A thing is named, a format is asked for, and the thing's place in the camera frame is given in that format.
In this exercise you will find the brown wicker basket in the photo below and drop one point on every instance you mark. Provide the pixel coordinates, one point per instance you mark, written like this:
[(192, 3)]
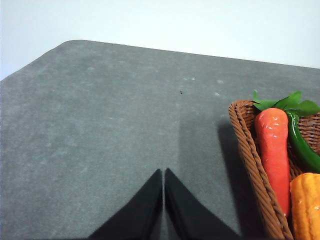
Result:
[(243, 114)]

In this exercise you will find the green plastic chili pepper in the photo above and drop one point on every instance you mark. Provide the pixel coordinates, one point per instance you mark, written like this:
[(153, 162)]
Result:
[(301, 147)]

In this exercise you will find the orange plastic carrot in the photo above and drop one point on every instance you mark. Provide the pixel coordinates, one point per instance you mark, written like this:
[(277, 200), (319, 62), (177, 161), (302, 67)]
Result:
[(272, 124)]

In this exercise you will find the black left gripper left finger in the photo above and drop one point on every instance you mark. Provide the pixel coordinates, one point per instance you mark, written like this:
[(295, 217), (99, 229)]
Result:
[(140, 217)]

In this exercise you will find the yellow plastic corn cob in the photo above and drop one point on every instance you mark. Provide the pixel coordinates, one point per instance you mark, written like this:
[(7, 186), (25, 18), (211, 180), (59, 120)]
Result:
[(305, 200)]

